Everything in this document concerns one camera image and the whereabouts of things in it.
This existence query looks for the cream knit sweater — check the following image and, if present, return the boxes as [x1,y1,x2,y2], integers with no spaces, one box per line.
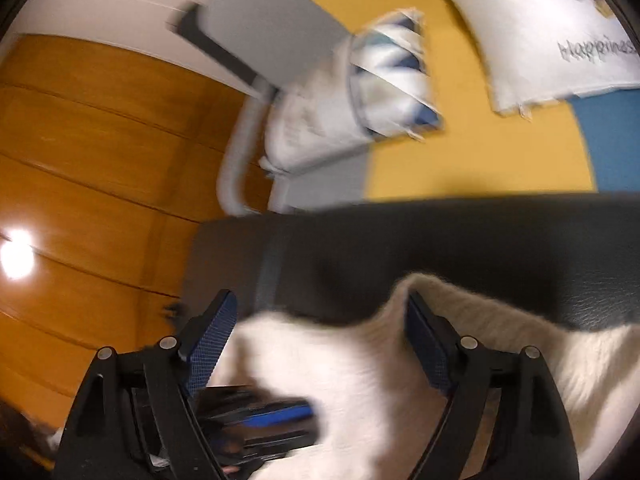
[210,274,639,479]

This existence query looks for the geometric pattern pillow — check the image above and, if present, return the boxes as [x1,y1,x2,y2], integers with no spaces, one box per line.
[260,8,442,174]

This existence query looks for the grey yellow blue sofa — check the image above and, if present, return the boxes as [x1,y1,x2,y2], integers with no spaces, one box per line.
[175,0,639,216]

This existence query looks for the white deer print pillow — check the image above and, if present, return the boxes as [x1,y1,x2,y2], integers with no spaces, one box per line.
[450,0,639,115]

